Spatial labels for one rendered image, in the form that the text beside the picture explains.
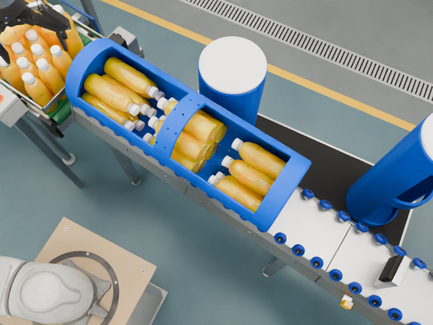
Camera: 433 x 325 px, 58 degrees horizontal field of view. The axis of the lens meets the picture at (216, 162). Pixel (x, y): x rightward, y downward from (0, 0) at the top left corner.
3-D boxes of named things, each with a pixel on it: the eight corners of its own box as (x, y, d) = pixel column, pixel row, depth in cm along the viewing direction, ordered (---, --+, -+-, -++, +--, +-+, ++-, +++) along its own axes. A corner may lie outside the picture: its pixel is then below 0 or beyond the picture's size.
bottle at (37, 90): (37, 105, 165) (15, 78, 146) (51, 95, 167) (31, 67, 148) (47, 117, 163) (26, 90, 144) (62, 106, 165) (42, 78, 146)
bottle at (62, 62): (83, 74, 171) (67, 44, 152) (80, 88, 168) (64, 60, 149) (66, 73, 171) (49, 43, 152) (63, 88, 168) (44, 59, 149)
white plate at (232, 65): (266, 95, 152) (266, 97, 154) (267, 37, 163) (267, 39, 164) (196, 91, 153) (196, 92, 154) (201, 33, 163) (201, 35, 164)
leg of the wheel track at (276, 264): (269, 278, 227) (288, 265, 169) (260, 273, 228) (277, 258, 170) (274, 270, 229) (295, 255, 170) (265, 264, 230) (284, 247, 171)
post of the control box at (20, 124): (80, 189, 245) (1, 111, 152) (76, 186, 246) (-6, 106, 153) (85, 184, 246) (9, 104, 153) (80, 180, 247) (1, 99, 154)
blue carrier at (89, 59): (259, 244, 137) (279, 214, 113) (73, 117, 155) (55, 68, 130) (297, 185, 150) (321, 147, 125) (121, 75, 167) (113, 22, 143)
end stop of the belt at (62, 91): (47, 112, 158) (44, 108, 155) (45, 111, 158) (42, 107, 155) (111, 46, 170) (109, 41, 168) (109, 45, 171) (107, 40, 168)
